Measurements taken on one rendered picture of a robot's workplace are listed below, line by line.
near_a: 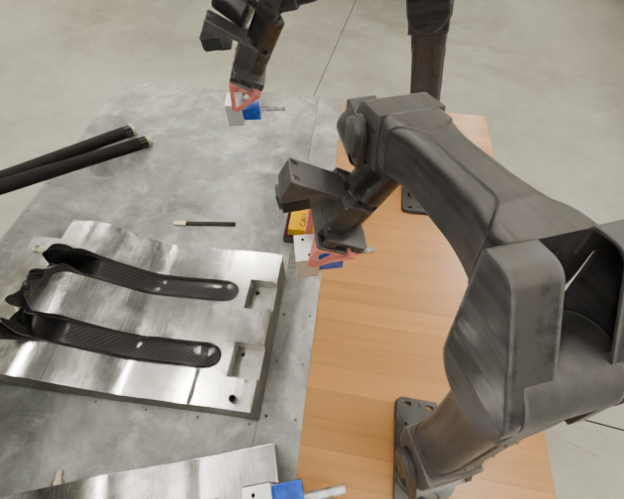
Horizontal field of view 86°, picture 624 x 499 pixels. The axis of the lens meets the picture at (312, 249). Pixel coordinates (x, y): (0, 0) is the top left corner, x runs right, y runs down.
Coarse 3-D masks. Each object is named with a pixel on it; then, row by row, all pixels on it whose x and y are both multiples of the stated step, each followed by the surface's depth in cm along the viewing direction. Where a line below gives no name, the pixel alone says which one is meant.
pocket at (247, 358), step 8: (240, 344) 53; (248, 344) 52; (256, 344) 52; (240, 352) 54; (248, 352) 54; (256, 352) 54; (232, 360) 51; (240, 360) 53; (248, 360) 53; (256, 360) 53; (232, 368) 52; (240, 368) 52; (248, 368) 52; (256, 368) 52; (232, 376) 52; (240, 376) 52; (248, 376) 52; (256, 376) 50
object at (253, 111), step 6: (228, 96) 76; (240, 96) 76; (228, 102) 75; (240, 102) 75; (258, 102) 77; (228, 108) 75; (246, 108) 76; (252, 108) 75; (258, 108) 75; (264, 108) 77; (270, 108) 77; (276, 108) 77; (282, 108) 77; (228, 114) 76; (234, 114) 76; (240, 114) 76; (246, 114) 76; (252, 114) 76; (258, 114) 76; (228, 120) 77; (234, 120) 77; (240, 120) 77
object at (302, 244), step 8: (296, 240) 54; (304, 240) 54; (312, 240) 54; (296, 248) 53; (304, 248) 53; (368, 248) 55; (296, 256) 52; (304, 256) 52; (320, 256) 54; (296, 264) 52; (304, 264) 53; (328, 264) 54; (336, 264) 54; (304, 272) 55; (312, 272) 55
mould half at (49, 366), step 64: (128, 256) 58; (192, 256) 61; (256, 256) 60; (128, 320) 54; (192, 320) 54; (256, 320) 54; (64, 384) 47; (128, 384) 49; (192, 384) 49; (256, 384) 48
